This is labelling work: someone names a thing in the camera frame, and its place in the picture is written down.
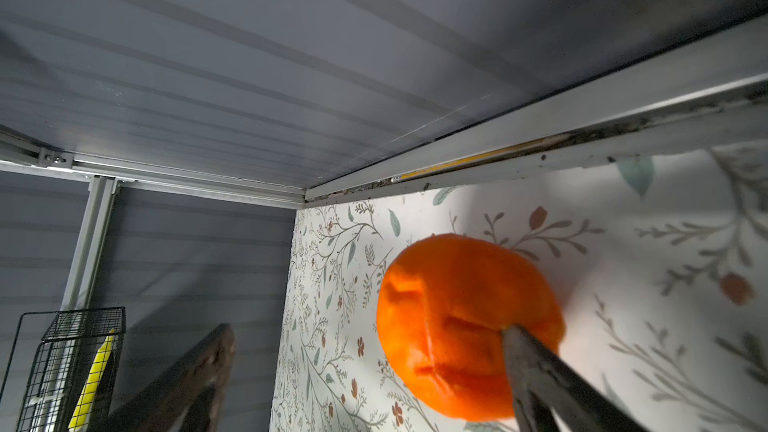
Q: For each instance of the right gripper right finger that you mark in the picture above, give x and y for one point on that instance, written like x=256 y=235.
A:
x=547 y=391

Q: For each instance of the floral patterned table mat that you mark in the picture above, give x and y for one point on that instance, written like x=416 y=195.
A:
x=660 y=266

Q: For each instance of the black wire basket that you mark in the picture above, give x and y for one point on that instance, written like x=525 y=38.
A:
x=49 y=357

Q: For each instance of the orange fake tangerine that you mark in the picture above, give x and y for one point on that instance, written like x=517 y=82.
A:
x=443 y=305

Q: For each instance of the yellow marker pen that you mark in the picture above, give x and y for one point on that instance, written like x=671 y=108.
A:
x=87 y=398

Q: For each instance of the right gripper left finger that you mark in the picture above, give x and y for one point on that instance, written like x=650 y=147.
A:
x=187 y=396

